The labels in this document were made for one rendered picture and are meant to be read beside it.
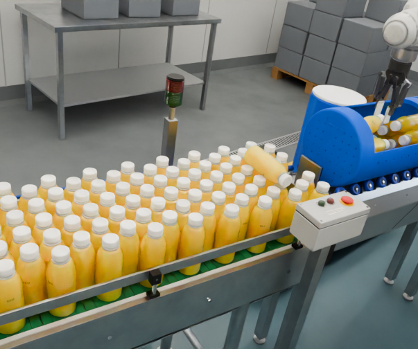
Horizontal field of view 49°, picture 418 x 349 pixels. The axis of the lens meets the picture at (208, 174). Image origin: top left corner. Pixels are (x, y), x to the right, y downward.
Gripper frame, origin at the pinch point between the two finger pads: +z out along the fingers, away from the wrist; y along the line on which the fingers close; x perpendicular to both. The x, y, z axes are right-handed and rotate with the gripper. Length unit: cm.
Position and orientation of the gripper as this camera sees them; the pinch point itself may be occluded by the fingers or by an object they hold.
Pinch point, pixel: (382, 112)
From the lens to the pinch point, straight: 186.5
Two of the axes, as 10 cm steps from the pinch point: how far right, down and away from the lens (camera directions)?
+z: -1.4, 8.6, 5.0
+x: -8.4, 1.7, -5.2
